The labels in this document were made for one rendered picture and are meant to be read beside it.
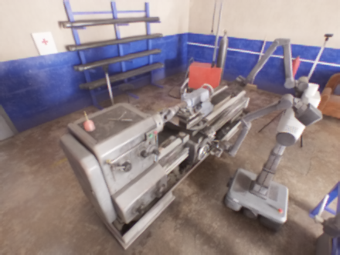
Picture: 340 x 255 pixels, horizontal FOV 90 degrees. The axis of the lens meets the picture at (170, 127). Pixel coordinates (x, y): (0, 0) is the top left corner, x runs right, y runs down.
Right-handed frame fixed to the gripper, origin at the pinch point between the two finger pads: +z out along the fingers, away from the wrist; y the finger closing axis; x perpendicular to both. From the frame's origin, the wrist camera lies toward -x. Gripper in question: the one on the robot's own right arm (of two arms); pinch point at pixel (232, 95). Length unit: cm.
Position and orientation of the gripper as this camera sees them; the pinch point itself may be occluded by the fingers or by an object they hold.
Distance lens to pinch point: 208.5
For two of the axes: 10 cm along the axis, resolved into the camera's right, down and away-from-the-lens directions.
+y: -5.3, 4.9, -6.9
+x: 7.3, 6.7, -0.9
